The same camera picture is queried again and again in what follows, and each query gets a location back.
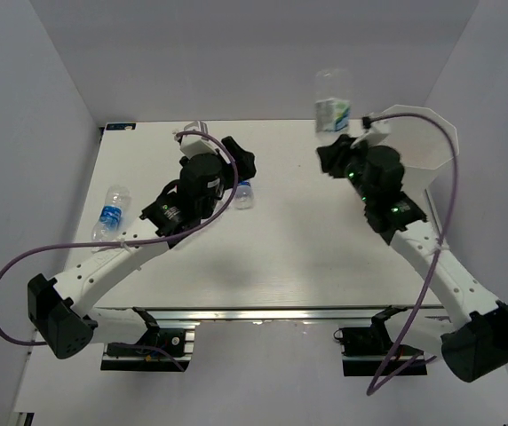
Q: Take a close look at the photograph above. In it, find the water bottle with blue label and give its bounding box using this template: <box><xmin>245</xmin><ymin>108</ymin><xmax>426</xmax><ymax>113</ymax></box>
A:
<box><xmin>91</xmin><ymin>185</ymin><xmax>131</xmax><ymax>242</ymax></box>

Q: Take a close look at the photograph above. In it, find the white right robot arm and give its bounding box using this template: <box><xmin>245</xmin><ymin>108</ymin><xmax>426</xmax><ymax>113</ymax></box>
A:
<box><xmin>316</xmin><ymin>135</ymin><xmax>508</xmax><ymax>383</ymax></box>

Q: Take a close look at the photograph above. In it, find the small blue Pepsi bottle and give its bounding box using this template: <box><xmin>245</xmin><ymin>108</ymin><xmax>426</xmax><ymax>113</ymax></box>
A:
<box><xmin>233</xmin><ymin>180</ymin><xmax>254</xmax><ymax>210</ymax></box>

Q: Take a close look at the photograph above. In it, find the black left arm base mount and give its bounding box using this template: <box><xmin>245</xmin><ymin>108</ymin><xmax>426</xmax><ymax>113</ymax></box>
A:
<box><xmin>100</xmin><ymin>308</ymin><xmax>190</xmax><ymax>373</ymax></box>

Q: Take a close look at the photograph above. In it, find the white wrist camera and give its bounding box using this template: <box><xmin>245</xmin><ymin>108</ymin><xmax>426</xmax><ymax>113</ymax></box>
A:
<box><xmin>173</xmin><ymin>121</ymin><xmax>218</xmax><ymax>159</ymax></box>
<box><xmin>352</xmin><ymin>115</ymin><xmax>391</xmax><ymax>146</ymax></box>

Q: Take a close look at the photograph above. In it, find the aluminium table frame rail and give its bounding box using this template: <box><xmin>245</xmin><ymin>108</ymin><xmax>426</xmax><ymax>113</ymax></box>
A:
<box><xmin>147</xmin><ymin>308</ymin><xmax>441</xmax><ymax>323</ymax></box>

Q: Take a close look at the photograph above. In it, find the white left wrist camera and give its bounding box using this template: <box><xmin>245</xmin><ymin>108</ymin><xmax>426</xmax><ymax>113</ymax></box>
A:
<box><xmin>173</xmin><ymin>121</ymin><xmax>218</xmax><ymax>159</ymax></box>

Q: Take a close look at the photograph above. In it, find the white translucent plastic bin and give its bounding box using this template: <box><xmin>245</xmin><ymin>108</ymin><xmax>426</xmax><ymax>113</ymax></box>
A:
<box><xmin>381</xmin><ymin>117</ymin><xmax>452</xmax><ymax>213</ymax></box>

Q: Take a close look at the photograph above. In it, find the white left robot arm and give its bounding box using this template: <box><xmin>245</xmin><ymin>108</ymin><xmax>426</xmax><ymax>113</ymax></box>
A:
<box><xmin>28</xmin><ymin>131</ymin><xmax>256</xmax><ymax>359</ymax></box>

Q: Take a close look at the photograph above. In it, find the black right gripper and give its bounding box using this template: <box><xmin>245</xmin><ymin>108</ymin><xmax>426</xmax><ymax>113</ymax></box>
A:
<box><xmin>314</xmin><ymin>135</ymin><xmax>374</xmax><ymax>206</ymax></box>

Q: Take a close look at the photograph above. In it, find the blue label sticker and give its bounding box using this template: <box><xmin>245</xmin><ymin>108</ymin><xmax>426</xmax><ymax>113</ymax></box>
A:
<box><xmin>105</xmin><ymin>122</ymin><xmax>136</xmax><ymax>131</ymax></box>

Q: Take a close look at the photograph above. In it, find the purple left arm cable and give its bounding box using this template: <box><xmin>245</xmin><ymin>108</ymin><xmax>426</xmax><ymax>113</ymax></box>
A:
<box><xmin>0</xmin><ymin>130</ymin><xmax>239</xmax><ymax>347</ymax></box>

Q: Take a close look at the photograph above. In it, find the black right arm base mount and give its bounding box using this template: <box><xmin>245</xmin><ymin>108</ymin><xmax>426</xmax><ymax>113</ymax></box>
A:
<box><xmin>333</xmin><ymin>309</ymin><xmax>427</xmax><ymax>378</ymax></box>

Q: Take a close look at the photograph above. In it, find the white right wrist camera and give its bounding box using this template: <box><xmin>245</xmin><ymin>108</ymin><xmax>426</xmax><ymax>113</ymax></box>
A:
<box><xmin>352</xmin><ymin>115</ymin><xmax>391</xmax><ymax>146</ymax></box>

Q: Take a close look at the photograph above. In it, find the clear water bottle white-blue label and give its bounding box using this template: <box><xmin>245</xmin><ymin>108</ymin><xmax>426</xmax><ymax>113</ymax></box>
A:
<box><xmin>314</xmin><ymin>68</ymin><xmax>352</xmax><ymax>146</ymax></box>

